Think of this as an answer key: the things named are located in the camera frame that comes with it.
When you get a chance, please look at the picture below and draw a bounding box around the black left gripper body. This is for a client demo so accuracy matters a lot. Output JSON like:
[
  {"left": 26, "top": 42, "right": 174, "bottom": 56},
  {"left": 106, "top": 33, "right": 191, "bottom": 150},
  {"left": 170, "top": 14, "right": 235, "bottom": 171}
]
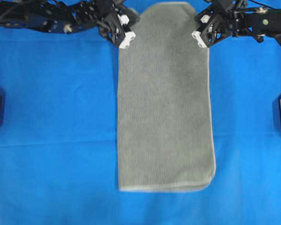
[{"left": 92, "top": 0, "right": 140, "bottom": 45}]

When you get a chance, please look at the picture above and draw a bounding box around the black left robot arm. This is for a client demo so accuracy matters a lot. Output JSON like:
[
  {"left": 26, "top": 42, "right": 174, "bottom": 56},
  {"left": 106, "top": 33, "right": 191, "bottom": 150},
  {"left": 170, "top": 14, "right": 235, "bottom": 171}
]
[{"left": 0, "top": 0, "right": 140, "bottom": 49}]

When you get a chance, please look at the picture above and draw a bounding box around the large grey terry towel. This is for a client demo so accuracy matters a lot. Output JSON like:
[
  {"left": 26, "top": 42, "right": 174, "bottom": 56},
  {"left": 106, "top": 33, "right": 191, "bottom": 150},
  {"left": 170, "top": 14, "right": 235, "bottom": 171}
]
[{"left": 117, "top": 2, "right": 216, "bottom": 192}]

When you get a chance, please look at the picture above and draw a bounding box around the right gripper white-tipped finger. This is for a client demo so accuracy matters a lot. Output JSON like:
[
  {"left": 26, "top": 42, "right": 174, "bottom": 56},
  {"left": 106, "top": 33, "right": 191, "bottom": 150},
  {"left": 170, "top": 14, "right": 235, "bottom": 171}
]
[
  {"left": 200, "top": 15, "right": 210, "bottom": 23},
  {"left": 192, "top": 30, "right": 207, "bottom": 48}
]

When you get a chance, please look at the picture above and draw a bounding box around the left gripper white-tipped finger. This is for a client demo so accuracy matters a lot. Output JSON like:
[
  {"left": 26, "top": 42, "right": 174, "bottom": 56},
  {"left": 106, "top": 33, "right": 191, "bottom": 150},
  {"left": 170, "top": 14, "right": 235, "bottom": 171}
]
[
  {"left": 118, "top": 14, "right": 130, "bottom": 25},
  {"left": 118, "top": 31, "right": 136, "bottom": 49}
]

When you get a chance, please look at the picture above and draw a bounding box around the blue table cloth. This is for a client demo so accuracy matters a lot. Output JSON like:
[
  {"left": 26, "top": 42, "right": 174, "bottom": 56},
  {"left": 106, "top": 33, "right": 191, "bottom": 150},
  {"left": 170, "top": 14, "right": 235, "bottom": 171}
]
[{"left": 0, "top": 29, "right": 281, "bottom": 225}]

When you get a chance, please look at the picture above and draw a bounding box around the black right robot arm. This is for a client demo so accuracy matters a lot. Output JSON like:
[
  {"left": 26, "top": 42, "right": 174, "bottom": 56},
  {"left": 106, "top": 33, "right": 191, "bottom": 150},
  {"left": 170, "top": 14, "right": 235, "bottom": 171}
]
[{"left": 192, "top": 0, "right": 281, "bottom": 48}]

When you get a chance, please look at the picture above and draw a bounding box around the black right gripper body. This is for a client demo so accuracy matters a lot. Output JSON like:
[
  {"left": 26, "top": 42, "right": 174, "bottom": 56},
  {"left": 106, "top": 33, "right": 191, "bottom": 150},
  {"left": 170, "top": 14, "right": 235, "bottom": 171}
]
[{"left": 194, "top": 0, "right": 235, "bottom": 46}]

